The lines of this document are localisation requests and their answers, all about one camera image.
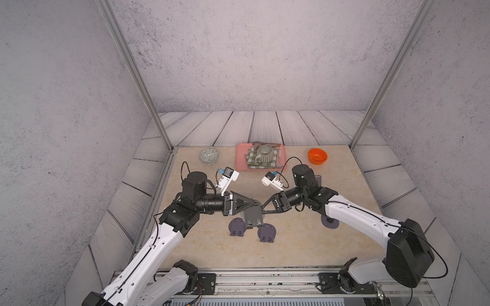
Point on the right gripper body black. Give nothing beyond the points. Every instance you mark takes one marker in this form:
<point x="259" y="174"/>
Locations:
<point x="283" y="201"/>

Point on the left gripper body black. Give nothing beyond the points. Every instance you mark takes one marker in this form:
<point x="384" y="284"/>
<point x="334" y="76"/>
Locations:
<point x="226" y="205"/>

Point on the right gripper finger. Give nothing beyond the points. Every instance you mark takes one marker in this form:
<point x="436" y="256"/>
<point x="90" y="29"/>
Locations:
<point x="273" y="200"/>
<point x="265" y="211"/>

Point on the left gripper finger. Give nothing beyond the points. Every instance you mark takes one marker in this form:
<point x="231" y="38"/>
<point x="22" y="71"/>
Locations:
<point x="243" y="212"/>
<point x="242" y="202"/>

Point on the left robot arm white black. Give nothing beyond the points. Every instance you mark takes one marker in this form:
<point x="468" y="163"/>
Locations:
<point x="134" y="286"/>

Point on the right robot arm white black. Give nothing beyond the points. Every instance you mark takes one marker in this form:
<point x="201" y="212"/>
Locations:
<point x="408" y="255"/>

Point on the metal spoon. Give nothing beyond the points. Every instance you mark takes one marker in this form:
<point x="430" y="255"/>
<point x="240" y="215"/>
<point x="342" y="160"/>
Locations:
<point x="279" y="163"/>

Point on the pink tray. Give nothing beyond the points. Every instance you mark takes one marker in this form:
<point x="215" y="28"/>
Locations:
<point x="242" y="150"/>

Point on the striped ceramic cup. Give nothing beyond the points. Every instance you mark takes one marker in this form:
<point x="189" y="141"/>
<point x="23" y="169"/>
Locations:
<point x="264" y="154"/>

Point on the green checkered cloth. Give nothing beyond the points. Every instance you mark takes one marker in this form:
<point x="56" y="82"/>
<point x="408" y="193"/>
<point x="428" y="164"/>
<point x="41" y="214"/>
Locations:
<point x="250" y="160"/>

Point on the green patterned dish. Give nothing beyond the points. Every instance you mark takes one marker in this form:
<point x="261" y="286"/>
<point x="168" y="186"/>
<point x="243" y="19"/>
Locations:
<point x="209" y="156"/>

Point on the brown wooden spoon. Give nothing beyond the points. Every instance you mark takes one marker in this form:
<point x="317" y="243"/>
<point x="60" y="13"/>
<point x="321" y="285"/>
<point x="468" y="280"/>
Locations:
<point x="258" y="144"/>

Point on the orange bowl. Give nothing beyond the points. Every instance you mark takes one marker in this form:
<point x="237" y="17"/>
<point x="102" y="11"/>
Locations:
<point x="317" y="156"/>

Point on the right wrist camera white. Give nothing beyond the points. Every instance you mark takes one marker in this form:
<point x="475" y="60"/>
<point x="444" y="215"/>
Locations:
<point x="271" y="179"/>

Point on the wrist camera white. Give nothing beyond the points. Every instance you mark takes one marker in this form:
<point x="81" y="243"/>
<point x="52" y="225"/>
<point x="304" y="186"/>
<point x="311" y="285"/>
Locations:
<point x="228" y="175"/>
<point x="271" y="179"/>

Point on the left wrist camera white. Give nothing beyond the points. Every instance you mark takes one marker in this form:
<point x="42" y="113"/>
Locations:
<point x="228" y="175"/>

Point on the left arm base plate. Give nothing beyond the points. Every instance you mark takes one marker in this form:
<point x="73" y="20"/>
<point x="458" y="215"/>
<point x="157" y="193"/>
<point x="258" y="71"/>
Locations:
<point x="200" y="284"/>

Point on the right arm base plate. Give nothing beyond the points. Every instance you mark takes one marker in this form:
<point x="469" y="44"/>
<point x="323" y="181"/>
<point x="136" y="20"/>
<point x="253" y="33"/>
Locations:
<point x="333" y="283"/>

